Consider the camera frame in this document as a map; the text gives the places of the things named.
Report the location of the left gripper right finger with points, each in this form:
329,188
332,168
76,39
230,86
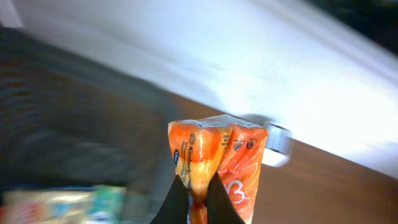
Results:
219,207

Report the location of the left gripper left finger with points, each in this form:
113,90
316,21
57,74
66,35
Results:
174,209

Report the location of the orange tissue pack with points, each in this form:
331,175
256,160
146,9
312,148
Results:
224,145

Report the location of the beige wet wipes pack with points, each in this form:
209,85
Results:
93,205

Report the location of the white barcode scanner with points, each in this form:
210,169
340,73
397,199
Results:
278,146

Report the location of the grey plastic mesh basket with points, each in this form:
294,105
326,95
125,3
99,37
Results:
66,120

